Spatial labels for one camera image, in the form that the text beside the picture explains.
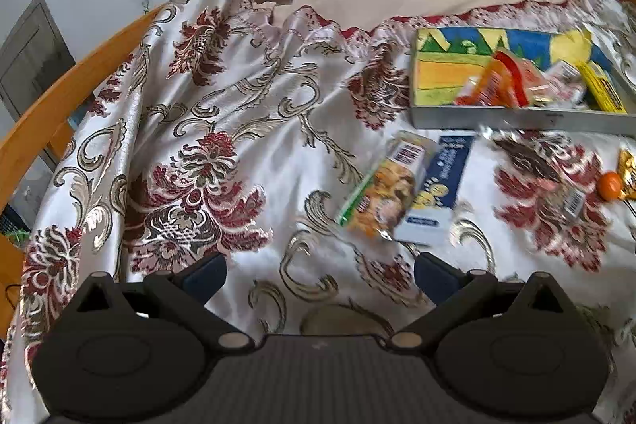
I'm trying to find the blue and white snack packet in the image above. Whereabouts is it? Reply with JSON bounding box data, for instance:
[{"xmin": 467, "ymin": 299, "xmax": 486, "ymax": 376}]
[{"xmin": 395, "ymin": 131, "xmax": 479, "ymax": 249}]

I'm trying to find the yellow snack packet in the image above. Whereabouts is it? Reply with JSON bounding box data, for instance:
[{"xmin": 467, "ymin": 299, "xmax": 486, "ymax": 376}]
[{"xmin": 578, "ymin": 60, "xmax": 628, "ymax": 115}]

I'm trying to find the wooden bed frame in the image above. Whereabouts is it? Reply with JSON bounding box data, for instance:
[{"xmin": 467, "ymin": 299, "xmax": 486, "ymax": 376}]
[{"xmin": 0, "ymin": 0, "xmax": 636, "ymax": 296}]

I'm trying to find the clear packet dark snack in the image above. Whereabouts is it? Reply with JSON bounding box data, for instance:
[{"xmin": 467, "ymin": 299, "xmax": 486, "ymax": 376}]
[{"xmin": 478, "ymin": 123, "xmax": 615, "ymax": 257}]

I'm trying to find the white snack packet green label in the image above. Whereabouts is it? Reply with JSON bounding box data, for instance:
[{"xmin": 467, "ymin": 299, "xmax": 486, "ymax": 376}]
[{"xmin": 544, "ymin": 60, "xmax": 590, "ymax": 108}]

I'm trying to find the floral satin blanket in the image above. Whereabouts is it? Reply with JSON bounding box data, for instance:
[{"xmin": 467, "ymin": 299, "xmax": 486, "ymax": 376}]
[{"xmin": 0, "ymin": 0, "xmax": 636, "ymax": 424}]

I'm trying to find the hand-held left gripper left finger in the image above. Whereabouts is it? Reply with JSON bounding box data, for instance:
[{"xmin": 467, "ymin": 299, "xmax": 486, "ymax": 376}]
[{"xmin": 74, "ymin": 252, "xmax": 256, "ymax": 350}]

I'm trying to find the gold snack packet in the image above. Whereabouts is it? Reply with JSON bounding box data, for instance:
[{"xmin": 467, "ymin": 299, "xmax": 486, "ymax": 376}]
[{"xmin": 617, "ymin": 148, "xmax": 636, "ymax": 202}]

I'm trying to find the crayon drawing sheet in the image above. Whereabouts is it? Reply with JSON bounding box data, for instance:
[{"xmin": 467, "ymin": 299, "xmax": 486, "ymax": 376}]
[{"xmin": 415, "ymin": 28, "xmax": 622, "ymax": 108}]

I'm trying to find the red orange snack packet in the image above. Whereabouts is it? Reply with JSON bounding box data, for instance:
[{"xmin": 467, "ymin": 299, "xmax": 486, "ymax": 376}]
[{"xmin": 494, "ymin": 48, "xmax": 548, "ymax": 107}]

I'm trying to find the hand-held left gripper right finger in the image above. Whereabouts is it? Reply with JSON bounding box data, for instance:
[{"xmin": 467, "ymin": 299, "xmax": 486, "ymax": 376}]
[{"xmin": 386, "ymin": 252, "xmax": 566, "ymax": 350}]

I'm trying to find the mixed nut bar packet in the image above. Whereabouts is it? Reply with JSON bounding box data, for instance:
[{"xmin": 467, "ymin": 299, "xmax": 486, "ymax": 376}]
[{"xmin": 337, "ymin": 131, "xmax": 441, "ymax": 242}]

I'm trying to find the tangerine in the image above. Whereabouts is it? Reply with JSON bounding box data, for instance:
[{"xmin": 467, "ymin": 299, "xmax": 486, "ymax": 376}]
[{"xmin": 596, "ymin": 172, "xmax": 625, "ymax": 201}]

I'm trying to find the grey tray box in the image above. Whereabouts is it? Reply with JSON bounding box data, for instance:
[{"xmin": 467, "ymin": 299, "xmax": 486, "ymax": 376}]
[{"xmin": 410, "ymin": 27, "xmax": 636, "ymax": 137}]

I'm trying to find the orange rice cracker packet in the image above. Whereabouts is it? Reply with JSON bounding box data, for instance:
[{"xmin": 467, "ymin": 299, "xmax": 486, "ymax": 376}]
[{"xmin": 454, "ymin": 56, "xmax": 520, "ymax": 108}]

